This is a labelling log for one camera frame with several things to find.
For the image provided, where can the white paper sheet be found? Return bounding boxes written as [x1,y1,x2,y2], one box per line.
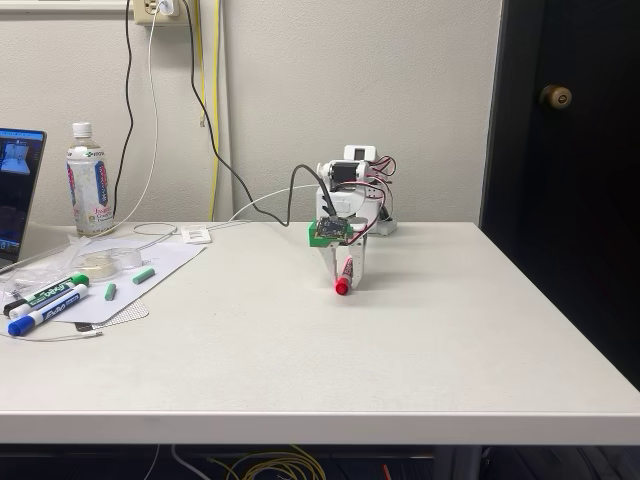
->
[49,241,208,324]

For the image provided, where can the yellow cable coil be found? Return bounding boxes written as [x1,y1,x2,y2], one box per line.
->
[207,444,327,480]

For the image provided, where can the clear plastic bag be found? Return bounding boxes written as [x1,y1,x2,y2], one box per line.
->
[0,234,96,304]

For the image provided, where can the plastic drink bottle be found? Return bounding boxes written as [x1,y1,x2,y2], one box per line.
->
[65,122,116,239]

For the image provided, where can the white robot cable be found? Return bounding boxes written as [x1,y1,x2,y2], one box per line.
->
[205,183,321,232]

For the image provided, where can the red dry-erase marker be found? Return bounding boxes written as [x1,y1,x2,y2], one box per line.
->
[333,254,355,297]

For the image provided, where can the red black servo wires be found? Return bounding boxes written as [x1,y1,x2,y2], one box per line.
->
[349,155,396,236]

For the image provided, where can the grey laptop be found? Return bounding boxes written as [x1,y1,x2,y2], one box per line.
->
[0,128,74,275]

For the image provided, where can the white cable under table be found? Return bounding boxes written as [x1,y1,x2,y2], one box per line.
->
[170,443,214,480]

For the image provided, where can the long yellow cable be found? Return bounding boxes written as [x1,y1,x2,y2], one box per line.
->
[209,0,222,222]

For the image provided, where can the grey table leg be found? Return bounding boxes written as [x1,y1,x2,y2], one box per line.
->
[433,444,484,480]

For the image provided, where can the thin black power cable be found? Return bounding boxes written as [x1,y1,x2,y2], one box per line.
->
[112,0,136,226]

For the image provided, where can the dark door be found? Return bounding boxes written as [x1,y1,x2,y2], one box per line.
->
[478,0,640,391]

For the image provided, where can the white charger cable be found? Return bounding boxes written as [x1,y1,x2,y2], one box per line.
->
[0,4,180,275]

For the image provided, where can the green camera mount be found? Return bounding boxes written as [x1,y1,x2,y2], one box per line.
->
[306,215,354,250]

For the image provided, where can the brass door knob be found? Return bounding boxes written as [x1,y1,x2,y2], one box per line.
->
[538,84,573,112]

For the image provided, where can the green dry-erase marker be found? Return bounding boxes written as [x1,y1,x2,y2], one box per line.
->
[9,271,91,321]

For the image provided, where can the thin white cable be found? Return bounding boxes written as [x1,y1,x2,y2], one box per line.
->
[0,328,106,344]

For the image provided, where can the white mesh mat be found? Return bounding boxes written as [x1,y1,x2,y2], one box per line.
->
[74,298,151,330]

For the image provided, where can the dark camera cable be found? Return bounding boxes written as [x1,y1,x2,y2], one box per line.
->
[179,0,337,229]

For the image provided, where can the blue dry-erase marker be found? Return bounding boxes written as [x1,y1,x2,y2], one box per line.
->
[6,283,91,338]

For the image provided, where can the beige wall outlet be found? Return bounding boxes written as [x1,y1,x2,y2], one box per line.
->
[132,0,182,27]

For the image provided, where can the white adapter box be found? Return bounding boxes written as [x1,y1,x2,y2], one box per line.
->
[179,225,213,245]

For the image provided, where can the white wall trim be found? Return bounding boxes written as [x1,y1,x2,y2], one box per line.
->
[0,0,131,14]

